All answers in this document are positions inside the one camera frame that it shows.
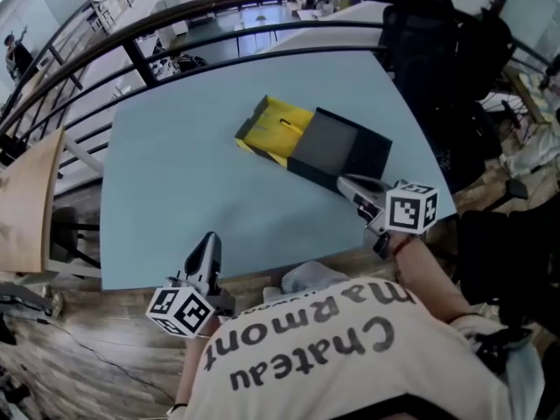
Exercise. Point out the black box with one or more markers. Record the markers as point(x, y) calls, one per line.
point(324, 147)

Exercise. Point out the red wrist band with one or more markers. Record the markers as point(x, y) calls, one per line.
point(401, 245)

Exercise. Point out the small black chair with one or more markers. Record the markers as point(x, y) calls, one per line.
point(65, 234)

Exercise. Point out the wooden side table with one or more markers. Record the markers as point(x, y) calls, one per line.
point(26, 212)

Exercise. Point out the black padded seat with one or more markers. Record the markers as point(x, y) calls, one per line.
point(512, 252)

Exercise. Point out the black flat panel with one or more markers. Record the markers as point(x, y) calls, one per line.
point(22, 298)

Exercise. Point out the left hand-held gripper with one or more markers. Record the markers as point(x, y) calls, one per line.
point(179, 311)

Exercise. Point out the person's right forearm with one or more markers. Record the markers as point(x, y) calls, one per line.
point(429, 278)

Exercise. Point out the person's white printed shirt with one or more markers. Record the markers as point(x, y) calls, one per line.
point(328, 374)

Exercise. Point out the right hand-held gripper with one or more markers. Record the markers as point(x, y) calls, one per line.
point(409, 208)

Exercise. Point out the black mesh office chair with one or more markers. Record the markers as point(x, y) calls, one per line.
point(485, 46)
point(420, 37)

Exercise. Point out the person's white shoe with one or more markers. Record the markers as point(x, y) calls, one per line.
point(310, 274)

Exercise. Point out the person's left forearm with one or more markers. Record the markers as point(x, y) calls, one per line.
point(190, 366)

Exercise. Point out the white plastic bag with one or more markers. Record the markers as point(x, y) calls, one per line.
point(538, 151)

